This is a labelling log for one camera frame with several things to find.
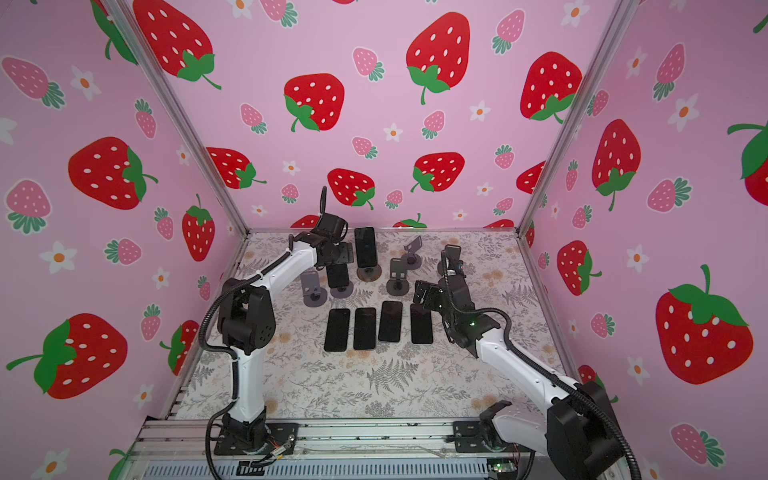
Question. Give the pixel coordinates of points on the aluminium left corner post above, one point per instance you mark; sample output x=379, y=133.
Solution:
x=122, y=14

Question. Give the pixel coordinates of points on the large black phone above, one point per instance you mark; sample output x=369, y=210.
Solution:
x=337, y=330

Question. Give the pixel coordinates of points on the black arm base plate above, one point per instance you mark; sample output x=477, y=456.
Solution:
x=477, y=436

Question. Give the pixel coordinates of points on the aluminium right corner post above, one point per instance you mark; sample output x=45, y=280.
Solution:
x=615, y=30

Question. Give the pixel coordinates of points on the pink-edged black phone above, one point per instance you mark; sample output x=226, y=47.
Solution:
x=365, y=330

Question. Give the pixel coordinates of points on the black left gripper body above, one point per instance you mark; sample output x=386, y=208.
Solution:
x=341, y=253

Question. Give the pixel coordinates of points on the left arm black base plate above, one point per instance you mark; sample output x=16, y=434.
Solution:
x=258, y=438

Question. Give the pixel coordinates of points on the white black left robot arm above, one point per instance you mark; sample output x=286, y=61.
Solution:
x=247, y=324

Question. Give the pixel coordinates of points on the grey round stand leftmost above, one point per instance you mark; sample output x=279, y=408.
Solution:
x=314, y=295

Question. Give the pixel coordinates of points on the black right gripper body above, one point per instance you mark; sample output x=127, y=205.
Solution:
x=434, y=300

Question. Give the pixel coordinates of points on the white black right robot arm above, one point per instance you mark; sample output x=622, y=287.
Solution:
x=579, y=433

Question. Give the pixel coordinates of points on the silver-edged black phone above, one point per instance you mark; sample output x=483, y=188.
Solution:
x=421, y=325

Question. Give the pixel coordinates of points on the grey folding stand rear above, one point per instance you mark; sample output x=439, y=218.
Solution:
x=411, y=257

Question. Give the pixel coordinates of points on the dark grey round stand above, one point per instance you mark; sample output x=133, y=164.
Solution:
x=450, y=261

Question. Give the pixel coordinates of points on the tall black phone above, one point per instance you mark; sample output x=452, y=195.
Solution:
x=365, y=247

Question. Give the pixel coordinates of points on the aluminium front rail frame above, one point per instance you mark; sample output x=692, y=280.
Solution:
x=174, y=439

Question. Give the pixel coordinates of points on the aluminium corner post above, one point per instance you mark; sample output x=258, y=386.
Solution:
x=122, y=14
x=615, y=30

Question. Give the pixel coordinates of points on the blue-edged black phone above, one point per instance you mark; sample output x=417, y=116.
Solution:
x=390, y=323

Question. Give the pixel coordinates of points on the white slotted cable duct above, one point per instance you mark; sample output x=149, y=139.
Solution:
x=433, y=468

